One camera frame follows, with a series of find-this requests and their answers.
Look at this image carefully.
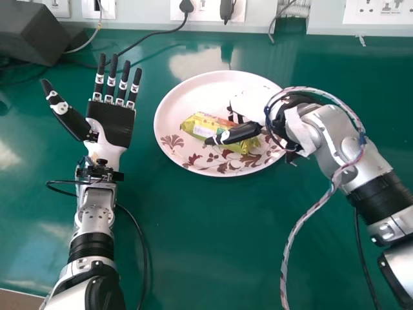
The yellow-green biscuit packet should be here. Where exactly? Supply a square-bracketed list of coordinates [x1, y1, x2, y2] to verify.
[179, 111, 261, 155]

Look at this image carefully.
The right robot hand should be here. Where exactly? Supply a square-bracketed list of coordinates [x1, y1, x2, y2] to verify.
[204, 85, 293, 152]

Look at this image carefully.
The white socket strip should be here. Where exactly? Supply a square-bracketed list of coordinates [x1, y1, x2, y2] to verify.
[170, 0, 247, 23]

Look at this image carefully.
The grey cable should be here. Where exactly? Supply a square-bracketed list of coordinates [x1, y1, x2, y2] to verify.
[268, 15, 288, 45]

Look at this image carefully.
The plate with brown leaf pattern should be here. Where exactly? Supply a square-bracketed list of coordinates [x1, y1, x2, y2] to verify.
[153, 70, 291, 178]

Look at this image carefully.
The large black box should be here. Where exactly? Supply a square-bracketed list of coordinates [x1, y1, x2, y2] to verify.
[0, 5, 71, 67]

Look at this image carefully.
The striped ribbon cable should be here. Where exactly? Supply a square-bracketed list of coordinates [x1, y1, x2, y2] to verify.
[263, 85, 368, 310]

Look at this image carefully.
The small black block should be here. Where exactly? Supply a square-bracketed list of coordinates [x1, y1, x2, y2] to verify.
[66, 30, 90, 52]

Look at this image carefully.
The white cable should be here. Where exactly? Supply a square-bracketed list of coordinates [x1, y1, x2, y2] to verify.
[66, 8, 105, 54]

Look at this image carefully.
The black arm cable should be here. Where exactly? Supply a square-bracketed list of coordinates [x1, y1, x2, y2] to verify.
[46, 179, 152, 310]
[354, 206, 383, 310]

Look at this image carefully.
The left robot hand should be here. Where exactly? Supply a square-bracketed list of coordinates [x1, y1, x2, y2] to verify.
[40, 52, 143, 182]

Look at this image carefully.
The black plug adapter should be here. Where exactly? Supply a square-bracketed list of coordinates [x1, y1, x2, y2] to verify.
[219, 0, 238, 26]

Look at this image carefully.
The thick black cable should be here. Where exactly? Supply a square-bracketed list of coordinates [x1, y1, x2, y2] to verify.
[76, 11, 190, 70]

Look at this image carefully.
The white wall socket panel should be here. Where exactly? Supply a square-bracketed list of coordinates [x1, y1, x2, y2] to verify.
[81, 0, 117, 19]
[48, 0, 71, 19]
[342, 0, 405, 25]

